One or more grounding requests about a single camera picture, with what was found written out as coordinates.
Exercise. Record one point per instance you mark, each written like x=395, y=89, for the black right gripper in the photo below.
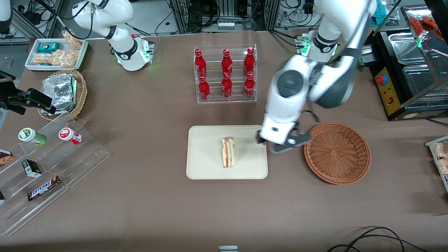
x=16, y=99

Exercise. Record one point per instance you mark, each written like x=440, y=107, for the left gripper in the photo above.
x=259, y=138

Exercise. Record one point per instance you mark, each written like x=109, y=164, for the triangular sandwich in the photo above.
x=228, y=152

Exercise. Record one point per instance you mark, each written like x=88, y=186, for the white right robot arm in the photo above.
x=105, y=14

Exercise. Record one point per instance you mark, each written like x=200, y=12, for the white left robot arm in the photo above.
x=332, y=80

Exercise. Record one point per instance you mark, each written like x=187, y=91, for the white rectangular snack tray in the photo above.
x=31, y=66

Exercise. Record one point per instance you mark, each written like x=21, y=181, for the cream plastic tray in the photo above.
x=203, y=154

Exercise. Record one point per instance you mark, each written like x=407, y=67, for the light wicker basket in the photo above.
x=82, y=92

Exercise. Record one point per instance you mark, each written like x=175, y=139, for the brown wicker basket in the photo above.
x=337, y=154

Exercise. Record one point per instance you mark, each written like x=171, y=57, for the white tray with snack bags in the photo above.
x=432, y=143

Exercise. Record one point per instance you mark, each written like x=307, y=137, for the green lid cup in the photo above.
x=29, y=135

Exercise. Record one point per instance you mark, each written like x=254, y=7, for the clear acrylic bottle rack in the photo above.
x=238, y=99

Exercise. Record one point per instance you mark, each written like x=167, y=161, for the silver foil container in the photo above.
x=61, y=92

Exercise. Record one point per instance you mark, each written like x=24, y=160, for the red cola bottle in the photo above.
x=204, y=90
x=226, y=64
x=249, y=87
x=226, y=87
x=199, y=64
x=249, y=63

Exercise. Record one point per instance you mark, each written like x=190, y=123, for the cookie box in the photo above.
x=5, y=157

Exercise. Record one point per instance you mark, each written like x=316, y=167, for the large clear peanut bag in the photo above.
x=56, y=58

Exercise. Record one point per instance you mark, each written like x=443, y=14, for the red lid cup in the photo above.
x=68, y=135

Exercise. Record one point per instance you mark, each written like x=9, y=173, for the teal snack packet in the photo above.
x=48, y=47

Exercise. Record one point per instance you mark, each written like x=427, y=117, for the small black carton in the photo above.
x=31, y=168

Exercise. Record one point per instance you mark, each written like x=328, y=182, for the clear acrylic stepped shelf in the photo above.
x=80, y=157

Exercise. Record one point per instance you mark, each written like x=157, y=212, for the small clear snack bag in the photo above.
x=72, y=40

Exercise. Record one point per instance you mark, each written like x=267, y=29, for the snickers chocolate bar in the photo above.
x=43, y=189

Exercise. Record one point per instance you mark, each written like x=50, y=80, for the small grey white device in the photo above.
x=228, y=249

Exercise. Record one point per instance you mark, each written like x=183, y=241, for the white power strip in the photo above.
x=226, y=25

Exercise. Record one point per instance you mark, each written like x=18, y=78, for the silver metal block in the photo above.
x=366, y=56

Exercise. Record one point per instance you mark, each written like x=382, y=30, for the black food warmer cabinet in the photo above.
x=395, y=91

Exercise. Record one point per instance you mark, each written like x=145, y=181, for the teal box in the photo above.
x=379, y=15

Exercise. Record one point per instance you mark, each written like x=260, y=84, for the clear bag of snacks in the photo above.
x=442, y=166
x=440, y=150

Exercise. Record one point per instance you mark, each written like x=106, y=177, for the orange food in warmer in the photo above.
x=421, y=24

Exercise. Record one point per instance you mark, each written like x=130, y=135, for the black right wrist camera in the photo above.
x=38, y=98

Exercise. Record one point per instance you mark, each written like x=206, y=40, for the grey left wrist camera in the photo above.
x=283, y=148

